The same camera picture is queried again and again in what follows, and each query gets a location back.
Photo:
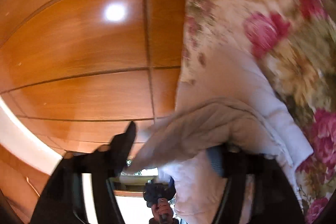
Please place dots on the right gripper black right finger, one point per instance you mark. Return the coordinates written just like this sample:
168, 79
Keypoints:
273, 201

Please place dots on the person's left hand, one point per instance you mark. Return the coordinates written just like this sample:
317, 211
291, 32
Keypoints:
162, 208

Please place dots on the floral bedspread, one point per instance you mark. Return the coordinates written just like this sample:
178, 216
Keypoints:
278, 56

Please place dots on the wooden panelled headboard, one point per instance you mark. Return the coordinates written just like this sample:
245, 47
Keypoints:
73, 74

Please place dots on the white quilted puffer jacket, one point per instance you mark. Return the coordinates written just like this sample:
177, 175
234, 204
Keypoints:
230, 102

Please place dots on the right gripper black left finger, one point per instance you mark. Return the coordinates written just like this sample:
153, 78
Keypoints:
80, 190

